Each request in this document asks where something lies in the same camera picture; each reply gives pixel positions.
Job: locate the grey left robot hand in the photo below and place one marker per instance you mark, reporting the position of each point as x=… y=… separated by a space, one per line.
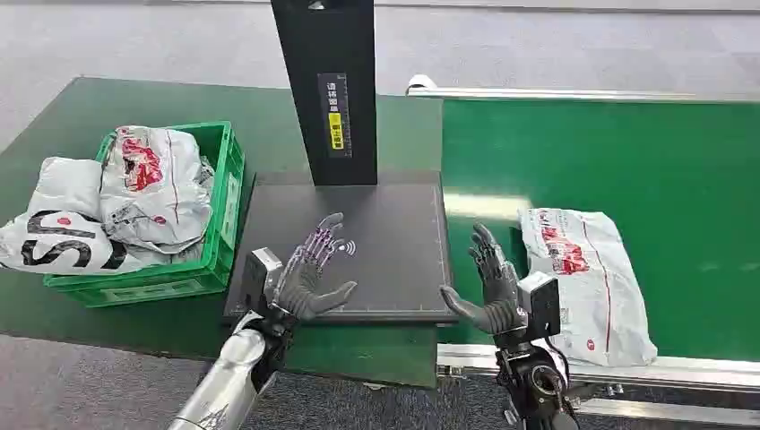
x=303 y=279

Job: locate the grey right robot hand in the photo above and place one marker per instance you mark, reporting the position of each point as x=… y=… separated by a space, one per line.
x=499 y=291

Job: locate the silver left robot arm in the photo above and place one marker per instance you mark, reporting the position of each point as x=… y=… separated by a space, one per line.
x=228 y=380

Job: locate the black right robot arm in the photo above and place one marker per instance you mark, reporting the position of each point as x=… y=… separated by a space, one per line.
x=534 y=383

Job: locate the white parcel with red stripe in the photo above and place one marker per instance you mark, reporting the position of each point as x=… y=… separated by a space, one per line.
x=588 y=285

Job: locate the green plastic crate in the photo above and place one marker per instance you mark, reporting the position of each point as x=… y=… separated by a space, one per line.
x=220 y=225

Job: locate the green conveyor belt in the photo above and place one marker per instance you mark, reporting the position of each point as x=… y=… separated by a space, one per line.
x=623 y=208

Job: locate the white parcel with red print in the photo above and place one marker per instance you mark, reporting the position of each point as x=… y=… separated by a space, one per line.
x=154 y=190

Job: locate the black scanner column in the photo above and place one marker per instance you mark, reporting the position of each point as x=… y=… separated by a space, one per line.
x=332 y=89

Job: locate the white parcel with black letters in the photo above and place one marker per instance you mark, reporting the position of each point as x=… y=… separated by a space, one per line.
x=59 y=240

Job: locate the plain white parcel bag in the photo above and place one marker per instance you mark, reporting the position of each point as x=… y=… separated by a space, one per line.
x=68 y=184

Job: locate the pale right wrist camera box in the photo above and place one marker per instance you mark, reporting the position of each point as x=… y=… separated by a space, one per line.
x=540 y=304

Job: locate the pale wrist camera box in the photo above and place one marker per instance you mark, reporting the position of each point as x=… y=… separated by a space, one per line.
x=540 y=304
x=259 y=274

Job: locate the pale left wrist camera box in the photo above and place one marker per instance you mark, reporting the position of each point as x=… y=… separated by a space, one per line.
x=259 y=274

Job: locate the black scanner base plate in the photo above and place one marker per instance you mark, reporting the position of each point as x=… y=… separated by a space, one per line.
x=380 y=249

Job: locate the silver conveyor frame rail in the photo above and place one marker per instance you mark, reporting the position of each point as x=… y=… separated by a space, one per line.
x=653 y=374

